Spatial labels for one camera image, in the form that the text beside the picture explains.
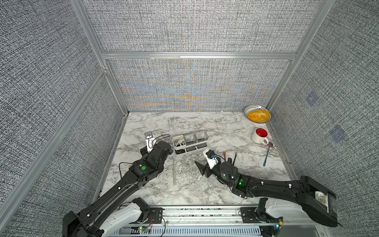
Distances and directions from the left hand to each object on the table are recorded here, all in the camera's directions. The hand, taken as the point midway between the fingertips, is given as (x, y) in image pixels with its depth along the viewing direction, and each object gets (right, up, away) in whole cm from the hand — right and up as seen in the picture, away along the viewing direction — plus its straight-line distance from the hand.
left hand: (159, 143), depth 76 cm
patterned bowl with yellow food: (+66, +18, +34) cm, 76 cm away
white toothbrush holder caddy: (+10, -4, +12) cm, 16 cm away
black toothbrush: (+44, -12, +18) cm, 50 cm away
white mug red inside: (+62, +2, +20) cm, 65 cm away
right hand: (+21, -6, 0) cm, 22 cm away
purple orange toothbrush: (+38, -10, +19) cm, 44 cm away
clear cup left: (+16, 0, +22) cm, 27 cm away
